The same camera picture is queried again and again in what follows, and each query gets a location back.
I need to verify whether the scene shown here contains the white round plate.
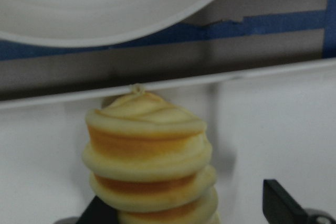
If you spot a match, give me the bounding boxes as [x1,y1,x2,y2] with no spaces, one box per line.
[1,0,213,48]

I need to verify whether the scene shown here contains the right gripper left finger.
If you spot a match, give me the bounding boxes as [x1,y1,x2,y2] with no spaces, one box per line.
[77,196,118,224]

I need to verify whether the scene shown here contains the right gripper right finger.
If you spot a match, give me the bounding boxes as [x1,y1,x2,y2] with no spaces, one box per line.
[263,179,312,224]

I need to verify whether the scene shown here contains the spiral bread roll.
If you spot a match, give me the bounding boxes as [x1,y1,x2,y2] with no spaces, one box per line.
[82,87,219,223]

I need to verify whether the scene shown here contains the white rectangular tray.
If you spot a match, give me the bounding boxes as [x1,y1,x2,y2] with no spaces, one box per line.
[1,59,335,223]

